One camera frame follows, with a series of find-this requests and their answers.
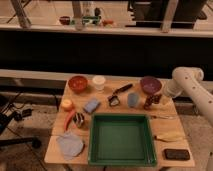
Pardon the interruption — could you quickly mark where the orange background object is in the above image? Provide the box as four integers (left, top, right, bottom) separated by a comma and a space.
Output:
102, 20, 114, 27

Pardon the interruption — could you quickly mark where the blue-grey cup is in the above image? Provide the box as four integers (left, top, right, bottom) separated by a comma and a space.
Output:
127, 93, 139, 107

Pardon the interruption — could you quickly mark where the black and white striped ball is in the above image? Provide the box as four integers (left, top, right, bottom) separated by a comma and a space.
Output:
73, 113, 85, 128

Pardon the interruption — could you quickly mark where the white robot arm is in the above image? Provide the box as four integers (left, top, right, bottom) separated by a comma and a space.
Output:
162, 67, 213, 127

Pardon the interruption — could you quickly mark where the red chili pepper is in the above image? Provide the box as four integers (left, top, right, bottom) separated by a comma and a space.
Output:
63, 109, 76, 132

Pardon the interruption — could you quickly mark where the purple bowl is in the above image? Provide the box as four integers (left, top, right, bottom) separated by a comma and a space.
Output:
140, 76, 162, 95

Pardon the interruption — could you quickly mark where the black rectangular block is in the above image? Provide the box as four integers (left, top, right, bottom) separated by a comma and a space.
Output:
164, 149, 190, 161

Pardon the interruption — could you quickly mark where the white cup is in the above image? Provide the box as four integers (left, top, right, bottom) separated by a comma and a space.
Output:
92, 75, 106, 90

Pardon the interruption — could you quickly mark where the yellow round fruit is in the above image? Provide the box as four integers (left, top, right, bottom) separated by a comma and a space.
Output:
61, 99, 73, 111

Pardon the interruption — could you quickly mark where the green background box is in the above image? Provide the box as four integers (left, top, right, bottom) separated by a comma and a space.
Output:
82, 16, 100, 25

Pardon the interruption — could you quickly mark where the blue sponge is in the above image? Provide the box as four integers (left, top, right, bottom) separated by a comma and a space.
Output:
83, 98, 100, 114

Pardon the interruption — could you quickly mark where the green plastic tray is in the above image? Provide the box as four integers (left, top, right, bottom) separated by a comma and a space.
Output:
88, 114, 157, 167

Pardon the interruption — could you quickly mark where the black power adapter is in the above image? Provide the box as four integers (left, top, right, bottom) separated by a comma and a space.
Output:
21, 109, 32, 118

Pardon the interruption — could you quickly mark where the dark red background bowl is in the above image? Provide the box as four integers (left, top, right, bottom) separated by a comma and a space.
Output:
59, 16, 70, 25

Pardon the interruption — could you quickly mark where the black office chair base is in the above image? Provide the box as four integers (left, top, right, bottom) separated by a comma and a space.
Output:
0, 94, 43, 150

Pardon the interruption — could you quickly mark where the red-orange bowl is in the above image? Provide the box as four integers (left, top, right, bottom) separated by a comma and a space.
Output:
68, 75, 88, 93

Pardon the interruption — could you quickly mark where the dark red grape bunch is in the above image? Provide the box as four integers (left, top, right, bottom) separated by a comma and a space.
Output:
143, 94, 162, 110

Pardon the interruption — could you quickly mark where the black-handled peeler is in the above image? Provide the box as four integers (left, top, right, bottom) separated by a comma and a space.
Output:
108, 84, 132, 107

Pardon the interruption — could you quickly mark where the grey-blue cloth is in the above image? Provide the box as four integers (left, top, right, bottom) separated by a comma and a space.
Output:
56, 132, 84, 160

